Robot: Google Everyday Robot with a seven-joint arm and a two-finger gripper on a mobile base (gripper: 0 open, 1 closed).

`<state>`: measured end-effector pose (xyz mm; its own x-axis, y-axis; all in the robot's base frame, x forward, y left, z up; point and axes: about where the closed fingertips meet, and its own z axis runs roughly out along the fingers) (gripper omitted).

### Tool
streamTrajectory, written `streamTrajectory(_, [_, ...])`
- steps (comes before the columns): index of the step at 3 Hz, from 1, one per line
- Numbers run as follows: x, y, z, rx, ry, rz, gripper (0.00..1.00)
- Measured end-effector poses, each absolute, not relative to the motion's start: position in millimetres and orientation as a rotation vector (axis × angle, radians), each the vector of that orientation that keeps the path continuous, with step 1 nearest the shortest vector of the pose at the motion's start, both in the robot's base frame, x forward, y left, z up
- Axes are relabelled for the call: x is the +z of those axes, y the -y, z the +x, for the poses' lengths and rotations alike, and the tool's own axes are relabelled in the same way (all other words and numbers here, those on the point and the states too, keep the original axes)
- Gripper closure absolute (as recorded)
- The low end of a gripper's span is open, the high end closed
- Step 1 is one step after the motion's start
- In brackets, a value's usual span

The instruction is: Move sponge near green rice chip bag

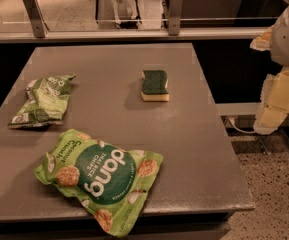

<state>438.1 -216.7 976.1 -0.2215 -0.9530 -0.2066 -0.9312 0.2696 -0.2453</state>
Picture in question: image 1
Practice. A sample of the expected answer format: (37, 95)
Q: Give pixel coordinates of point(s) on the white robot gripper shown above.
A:
(274, 96)

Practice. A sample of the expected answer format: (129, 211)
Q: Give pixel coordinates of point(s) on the green and yellow sponge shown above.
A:
(154, 86)

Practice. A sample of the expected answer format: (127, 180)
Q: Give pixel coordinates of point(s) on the green dang rice chip bag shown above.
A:
(110, 183)

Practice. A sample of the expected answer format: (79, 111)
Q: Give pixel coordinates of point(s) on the crumpled green snack bag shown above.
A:
(46, 104)

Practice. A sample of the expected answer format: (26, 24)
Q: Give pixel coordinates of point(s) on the horizontal metal rail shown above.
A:
(136, 35)

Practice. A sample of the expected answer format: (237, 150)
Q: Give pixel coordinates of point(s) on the right metal rail bracket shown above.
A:
(174, 17)

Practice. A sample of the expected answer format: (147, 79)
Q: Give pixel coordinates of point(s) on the metal rail bracket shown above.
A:
(35, 17)
(174, 17)

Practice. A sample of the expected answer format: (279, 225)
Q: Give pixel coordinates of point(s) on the left metal rail bracket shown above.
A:
(35, 17)

